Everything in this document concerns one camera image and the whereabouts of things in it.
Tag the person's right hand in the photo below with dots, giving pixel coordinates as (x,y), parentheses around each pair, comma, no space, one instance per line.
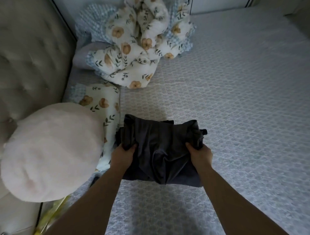
(200,156)

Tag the person's left hand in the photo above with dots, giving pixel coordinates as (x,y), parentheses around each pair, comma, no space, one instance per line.
(121,157)

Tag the person's right thumb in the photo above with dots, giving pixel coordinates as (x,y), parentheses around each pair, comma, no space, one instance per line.
(190,148)

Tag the person's left thumb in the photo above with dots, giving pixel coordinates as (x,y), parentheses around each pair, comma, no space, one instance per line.
(132,149)

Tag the dark grey garment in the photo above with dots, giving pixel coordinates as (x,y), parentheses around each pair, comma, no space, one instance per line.
(159,150)

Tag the person's left forearm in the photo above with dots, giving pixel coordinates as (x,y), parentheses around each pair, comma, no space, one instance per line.
(89,201)

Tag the person's right forearm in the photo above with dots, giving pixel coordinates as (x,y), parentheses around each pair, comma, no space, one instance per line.
(232,201)

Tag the floral white pillow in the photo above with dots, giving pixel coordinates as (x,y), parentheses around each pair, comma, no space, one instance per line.
(106,113)

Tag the grey patterned bed mattress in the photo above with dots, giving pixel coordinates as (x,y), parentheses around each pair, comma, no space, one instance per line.
(230,109)

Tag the round pink plush cushion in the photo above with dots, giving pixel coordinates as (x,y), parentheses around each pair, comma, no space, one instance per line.
(50,152)

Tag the yellow patterned cloth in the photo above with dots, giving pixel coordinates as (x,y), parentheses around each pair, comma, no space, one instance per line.
(52,213)

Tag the floral white blanket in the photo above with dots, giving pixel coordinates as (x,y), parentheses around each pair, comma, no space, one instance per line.
(138,41)

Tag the beige tufted headboard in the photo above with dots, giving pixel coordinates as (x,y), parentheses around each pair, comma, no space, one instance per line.
(29,72)

